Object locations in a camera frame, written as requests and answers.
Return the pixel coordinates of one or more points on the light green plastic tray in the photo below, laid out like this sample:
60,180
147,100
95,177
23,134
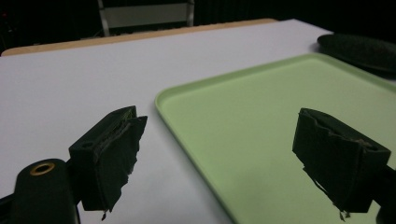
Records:
280,137

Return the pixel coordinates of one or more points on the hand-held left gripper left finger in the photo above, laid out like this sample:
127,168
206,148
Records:
106,158

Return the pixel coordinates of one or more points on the metal stand frame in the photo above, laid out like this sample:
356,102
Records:
146,15

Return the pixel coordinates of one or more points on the black round object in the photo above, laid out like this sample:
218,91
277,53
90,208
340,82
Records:
358,51

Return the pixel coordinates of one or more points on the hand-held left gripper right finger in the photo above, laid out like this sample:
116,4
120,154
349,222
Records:
336,158

